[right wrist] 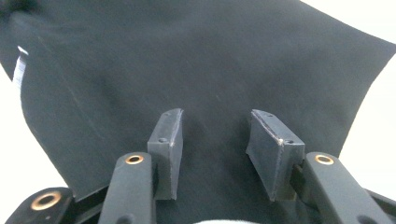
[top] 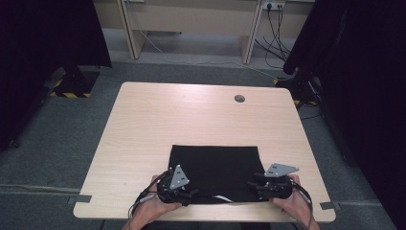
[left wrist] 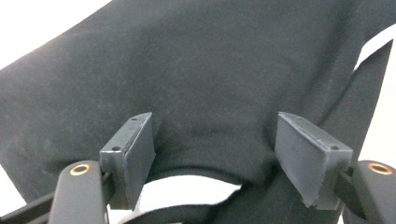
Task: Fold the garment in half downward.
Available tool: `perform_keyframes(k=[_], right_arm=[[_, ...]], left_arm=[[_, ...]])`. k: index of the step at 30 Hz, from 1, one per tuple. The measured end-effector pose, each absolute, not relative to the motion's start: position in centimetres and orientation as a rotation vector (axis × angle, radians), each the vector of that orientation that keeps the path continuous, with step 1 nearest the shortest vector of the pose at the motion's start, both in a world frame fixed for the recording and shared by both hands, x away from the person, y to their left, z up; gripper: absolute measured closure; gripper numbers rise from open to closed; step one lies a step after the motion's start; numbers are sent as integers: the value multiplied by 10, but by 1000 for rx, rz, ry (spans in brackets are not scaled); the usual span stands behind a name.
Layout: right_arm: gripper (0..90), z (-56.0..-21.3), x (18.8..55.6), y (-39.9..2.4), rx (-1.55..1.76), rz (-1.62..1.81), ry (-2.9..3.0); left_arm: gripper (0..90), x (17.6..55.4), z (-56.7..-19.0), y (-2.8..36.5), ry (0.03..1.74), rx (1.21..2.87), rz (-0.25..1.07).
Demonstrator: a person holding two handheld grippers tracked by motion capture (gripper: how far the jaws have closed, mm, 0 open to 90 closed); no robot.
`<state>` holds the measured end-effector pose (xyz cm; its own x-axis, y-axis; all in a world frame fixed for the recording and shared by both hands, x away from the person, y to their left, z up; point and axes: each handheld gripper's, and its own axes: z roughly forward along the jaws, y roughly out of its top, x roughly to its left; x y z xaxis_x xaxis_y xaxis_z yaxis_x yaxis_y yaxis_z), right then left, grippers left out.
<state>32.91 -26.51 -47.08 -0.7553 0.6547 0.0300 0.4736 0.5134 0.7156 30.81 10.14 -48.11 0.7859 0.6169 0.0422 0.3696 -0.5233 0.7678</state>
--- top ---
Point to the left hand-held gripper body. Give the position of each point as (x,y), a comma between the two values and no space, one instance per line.
(172,188)

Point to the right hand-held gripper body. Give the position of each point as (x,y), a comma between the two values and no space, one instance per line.
(277,185)

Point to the black cloth garment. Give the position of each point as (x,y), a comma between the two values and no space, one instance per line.
(217,166)

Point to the person's right hand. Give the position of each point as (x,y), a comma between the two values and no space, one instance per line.
(295,202)

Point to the person's left hand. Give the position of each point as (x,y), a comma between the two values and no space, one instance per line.
(151,207)

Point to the grey floor tape piece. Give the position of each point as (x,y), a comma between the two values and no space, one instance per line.
(79,199)
(329,205)

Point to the black stand base hazard stripes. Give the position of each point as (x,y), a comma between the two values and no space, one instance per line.
(75,84)
(303,91)

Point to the dark curtain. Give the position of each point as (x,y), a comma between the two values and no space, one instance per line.
(367,80)
(38,48)

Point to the white power strip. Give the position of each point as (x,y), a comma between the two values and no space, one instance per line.
(274,4)

